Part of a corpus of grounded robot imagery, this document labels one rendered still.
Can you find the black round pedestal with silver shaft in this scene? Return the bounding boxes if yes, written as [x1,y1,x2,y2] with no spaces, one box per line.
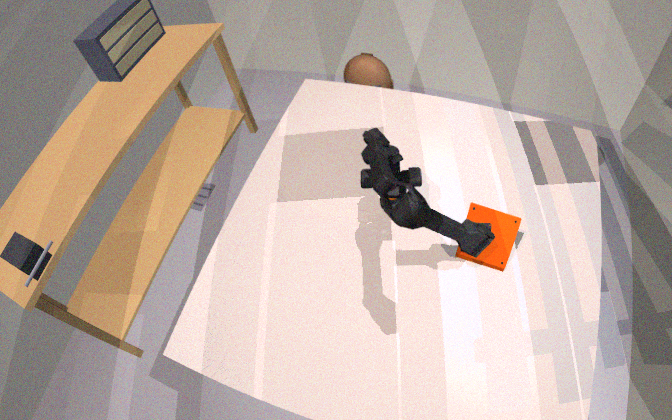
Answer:
[380,197,402,209]

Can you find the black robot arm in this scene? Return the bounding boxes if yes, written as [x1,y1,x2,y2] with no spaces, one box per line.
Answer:
[361,128,496,258]

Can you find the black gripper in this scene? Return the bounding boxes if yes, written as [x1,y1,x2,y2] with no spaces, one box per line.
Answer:
[361,165,422,189]

